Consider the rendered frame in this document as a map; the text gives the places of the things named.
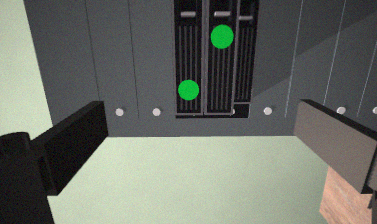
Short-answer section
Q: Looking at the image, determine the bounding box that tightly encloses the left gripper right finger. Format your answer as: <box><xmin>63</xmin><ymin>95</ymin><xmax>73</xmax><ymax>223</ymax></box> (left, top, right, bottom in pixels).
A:
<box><xmin>293</xmin><ymin>99</ymin><xmax>377</xmax><ymax>224</ymax></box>

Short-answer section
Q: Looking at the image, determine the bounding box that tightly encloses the dark grey rack frame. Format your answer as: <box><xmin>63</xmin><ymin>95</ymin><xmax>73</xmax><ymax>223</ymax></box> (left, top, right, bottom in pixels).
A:
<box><xmin>23</xmin><ymin>0</ymin><xmax>377</xmax><ymax>137</ymax></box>

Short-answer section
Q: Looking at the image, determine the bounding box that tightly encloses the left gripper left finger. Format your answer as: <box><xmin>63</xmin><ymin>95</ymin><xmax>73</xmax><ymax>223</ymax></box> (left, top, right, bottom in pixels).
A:
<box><xmin>0</xmin><ymin>101</ymin><xmax>109</xmax><ymax>224</ymax></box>

